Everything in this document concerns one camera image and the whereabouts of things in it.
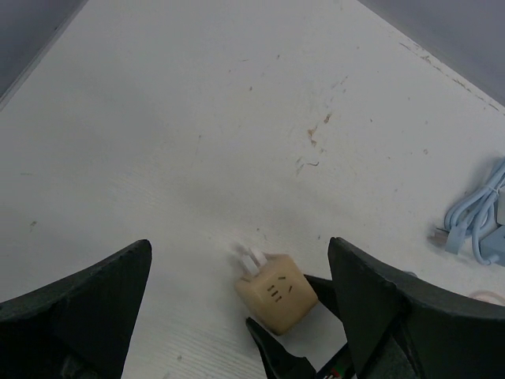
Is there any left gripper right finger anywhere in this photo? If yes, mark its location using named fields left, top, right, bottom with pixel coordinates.
left=328, top=238, right=504, bottom=378

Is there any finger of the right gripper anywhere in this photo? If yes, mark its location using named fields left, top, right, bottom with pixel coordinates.
left=305, top=275, right=339, bottom=316
left=245, top=317, right=316, bottom=379

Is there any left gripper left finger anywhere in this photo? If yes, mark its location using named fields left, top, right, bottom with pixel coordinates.
left=1, top=239, right=152, bottom=378

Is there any beige cube socket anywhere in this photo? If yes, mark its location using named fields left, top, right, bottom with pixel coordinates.
left=235, top=249, right=319, bottom=336

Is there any light blue power strip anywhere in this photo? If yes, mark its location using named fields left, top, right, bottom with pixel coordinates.
left=428, top=159, right=504, bottom=266

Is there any thin pink charger cable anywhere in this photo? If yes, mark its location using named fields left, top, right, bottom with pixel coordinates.
left=469, top=290, right=504, bottom=305

